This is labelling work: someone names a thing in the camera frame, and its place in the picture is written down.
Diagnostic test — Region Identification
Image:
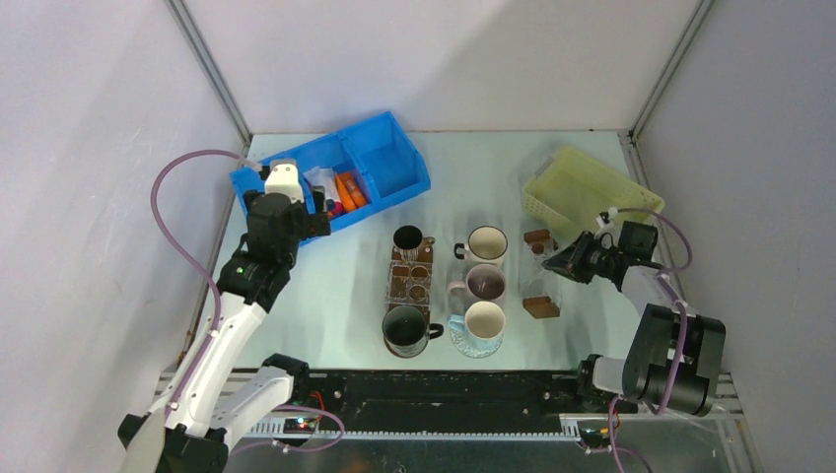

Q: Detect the clear holder with brown lid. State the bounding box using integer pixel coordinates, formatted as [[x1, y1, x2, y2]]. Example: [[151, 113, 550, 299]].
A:
[[519, 229, 561, 320]]

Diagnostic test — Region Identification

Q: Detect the cream mug with black rim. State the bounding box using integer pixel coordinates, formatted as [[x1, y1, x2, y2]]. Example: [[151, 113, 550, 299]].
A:
[[453, 226, 509, 267]]

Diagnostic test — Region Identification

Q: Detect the pink mug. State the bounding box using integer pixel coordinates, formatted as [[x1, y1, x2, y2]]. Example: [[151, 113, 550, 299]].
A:
[[448, 264, 507, 310]]

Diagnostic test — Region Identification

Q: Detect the light blue mug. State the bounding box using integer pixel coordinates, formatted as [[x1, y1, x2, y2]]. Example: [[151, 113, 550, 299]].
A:
[[448, 302, 507, 341]]

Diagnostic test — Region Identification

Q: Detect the brown metallic cup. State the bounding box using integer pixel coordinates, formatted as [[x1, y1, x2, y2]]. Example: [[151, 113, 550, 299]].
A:
[[392, 225, 436, 263]]

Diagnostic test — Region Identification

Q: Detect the clear textured two-hole holder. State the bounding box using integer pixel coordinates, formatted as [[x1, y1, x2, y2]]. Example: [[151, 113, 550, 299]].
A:
[[383, 260, 433, 320]]

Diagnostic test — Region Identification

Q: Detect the brown wooden oval tray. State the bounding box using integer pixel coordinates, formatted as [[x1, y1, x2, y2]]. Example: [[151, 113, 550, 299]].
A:
[[383, 236, 436, 325]]

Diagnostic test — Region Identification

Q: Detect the dark green mug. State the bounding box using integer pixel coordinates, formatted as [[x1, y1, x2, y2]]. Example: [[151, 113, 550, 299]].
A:
[[382, 305, 445, 359]]

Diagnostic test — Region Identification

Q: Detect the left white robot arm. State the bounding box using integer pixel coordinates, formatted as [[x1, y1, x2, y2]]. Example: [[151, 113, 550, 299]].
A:
[[118, 188, 330, 472]]

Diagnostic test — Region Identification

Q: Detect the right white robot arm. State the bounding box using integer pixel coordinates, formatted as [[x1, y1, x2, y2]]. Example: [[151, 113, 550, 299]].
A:
[[542, 222, 726, 417]]

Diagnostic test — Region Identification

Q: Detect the white toothpaste tube dark cap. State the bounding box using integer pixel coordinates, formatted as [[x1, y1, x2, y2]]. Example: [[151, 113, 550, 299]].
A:
[[304, 167, 344, 216]]

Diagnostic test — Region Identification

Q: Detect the orange Beyou toothpaste tube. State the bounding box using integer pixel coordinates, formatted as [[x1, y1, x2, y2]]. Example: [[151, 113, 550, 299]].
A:
[[341, 172, 368, 208]]

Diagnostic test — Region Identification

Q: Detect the clear textured oval tray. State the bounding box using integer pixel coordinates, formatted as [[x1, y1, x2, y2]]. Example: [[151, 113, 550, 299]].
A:
[[451, 330, 504, 359]]

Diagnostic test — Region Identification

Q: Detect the cream perforated basket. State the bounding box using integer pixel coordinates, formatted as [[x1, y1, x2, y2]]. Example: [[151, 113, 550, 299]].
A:
[[522, 146, 665, 239]]

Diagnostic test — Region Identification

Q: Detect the blue three-compartment bin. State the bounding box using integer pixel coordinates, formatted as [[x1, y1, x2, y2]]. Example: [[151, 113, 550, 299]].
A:
[[258, 111, 431, 233]]

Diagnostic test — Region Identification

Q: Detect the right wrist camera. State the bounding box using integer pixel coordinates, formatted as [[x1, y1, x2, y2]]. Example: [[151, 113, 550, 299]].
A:
[[594, 207, 620, 237]]

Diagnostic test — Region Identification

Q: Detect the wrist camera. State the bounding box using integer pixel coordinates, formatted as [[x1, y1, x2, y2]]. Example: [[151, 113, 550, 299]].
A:
[[594, 207, 620, 237], [264, 159, 305, 203]]

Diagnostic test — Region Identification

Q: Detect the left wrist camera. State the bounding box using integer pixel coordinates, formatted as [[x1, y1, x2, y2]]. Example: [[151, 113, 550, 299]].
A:
[[264, 159, 305, 203]]

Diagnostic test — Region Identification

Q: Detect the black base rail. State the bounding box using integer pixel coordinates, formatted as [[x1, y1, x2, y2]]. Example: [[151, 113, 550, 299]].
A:
[[291, 370, 612, 438]]

